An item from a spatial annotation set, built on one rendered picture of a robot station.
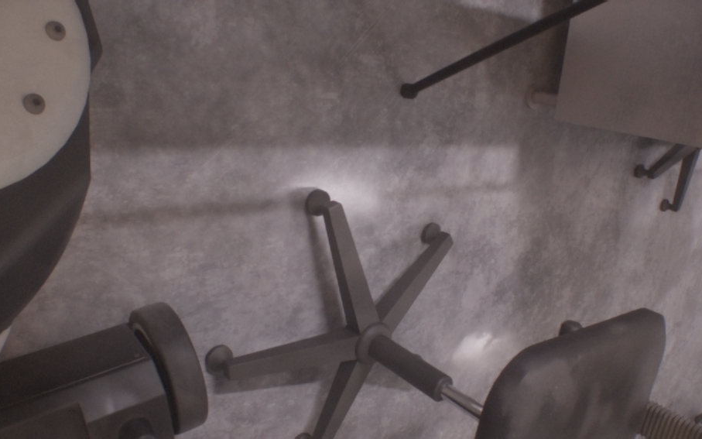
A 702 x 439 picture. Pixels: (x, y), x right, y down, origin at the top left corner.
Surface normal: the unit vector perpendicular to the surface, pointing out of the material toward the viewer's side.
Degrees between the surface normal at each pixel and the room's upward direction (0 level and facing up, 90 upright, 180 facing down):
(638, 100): 90
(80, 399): 45
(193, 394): 7
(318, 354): 8
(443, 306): 0
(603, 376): 0
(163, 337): 61
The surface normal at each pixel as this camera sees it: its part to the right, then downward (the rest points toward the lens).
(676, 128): -0.78, 0.09
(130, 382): 0.43, -0.47
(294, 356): 0.49, 0.29
